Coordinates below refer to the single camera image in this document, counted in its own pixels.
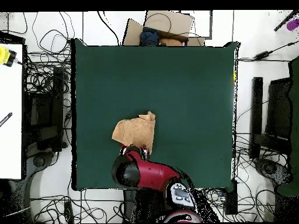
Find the orange terry towel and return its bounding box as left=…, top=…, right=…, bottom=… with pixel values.
left=111, top=111, right=157, bottom=155

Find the black rod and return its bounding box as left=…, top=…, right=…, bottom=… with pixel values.
left=273, top=9, right=299, bottom=32

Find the black monitor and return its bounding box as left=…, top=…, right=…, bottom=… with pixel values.
left=265, top=77, right=293, bottom=155

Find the green cloth on side table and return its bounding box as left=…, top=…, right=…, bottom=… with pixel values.
left=276, top=55, right=299, bottom=197

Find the grey wheeled stand base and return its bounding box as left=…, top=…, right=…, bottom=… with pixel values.
left=254, top=157, right=293, bottom=187
left=23, top=150, right=57, bottom=192

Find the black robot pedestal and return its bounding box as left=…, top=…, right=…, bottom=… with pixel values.
left=122, top=189, right=138, bottom=223

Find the black marker pen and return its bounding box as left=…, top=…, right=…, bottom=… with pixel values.
left=0, top=112, right=13, bottom=128

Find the brown cardboard box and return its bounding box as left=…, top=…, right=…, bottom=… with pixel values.
left=122, top=10, right=206, bottom=47

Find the dark blue cloth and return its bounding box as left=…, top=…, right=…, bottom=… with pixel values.
left=139, top=27, right=161, bottom=47

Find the white side table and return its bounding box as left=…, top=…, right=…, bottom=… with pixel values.
left=0, top=43, right=24, bottom=180

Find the black equipment stand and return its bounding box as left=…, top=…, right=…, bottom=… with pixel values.
left=23, top=66, right=68, bottom=152

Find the purple object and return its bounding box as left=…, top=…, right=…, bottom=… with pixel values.
left=286, top=18, right=299, bottom=32

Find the yellow and black tool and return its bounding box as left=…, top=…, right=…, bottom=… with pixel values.
left=0, top=45, right=23, bottom=68

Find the black box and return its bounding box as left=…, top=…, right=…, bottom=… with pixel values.
left=224, top=179, right=238, bottom=215

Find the dark green table cloth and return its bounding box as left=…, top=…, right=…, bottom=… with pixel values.
left=71, top=38, right=240, bottom=192

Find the black upright bar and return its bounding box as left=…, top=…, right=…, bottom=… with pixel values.
left=249, top=76, right=264, bottom=160

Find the white panel with dark frame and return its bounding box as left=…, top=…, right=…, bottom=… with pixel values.
left=179, top=10, right=213, bottom=40

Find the black power adapter with cable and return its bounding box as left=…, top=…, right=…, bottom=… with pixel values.
left=238, top=40, right=299, bottom=62

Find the black cable tangle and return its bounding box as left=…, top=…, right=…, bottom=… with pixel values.
left=30, top=188, right=124, bottom=224
left=198, top=132, right=281, bottom=223
left=23, top=11, right=77, bottom=99

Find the orange cloth in box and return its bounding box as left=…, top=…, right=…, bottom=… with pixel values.
left=159, top=37, right=184, bottom=47

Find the black power strip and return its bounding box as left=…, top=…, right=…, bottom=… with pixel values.
left=63, top=200, right=75, bottom=224

